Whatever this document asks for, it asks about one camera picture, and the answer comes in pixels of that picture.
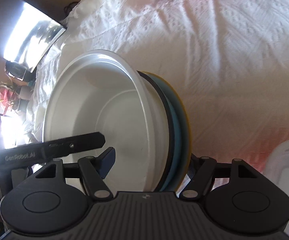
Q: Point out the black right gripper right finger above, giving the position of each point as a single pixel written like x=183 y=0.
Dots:
x=200 y=173

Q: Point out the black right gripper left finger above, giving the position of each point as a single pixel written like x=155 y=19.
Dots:
x=93 y=172

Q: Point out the blue enamel bowl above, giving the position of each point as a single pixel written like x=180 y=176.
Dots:
x=160 y=133

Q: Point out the white paper bowl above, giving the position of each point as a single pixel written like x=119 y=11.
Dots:
x=99 y=92

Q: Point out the cream yellow-rimmed bowl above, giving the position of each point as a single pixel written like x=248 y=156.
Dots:
x=179 y=148

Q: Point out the white textured cloth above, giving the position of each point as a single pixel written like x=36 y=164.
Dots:
x=227 y=59

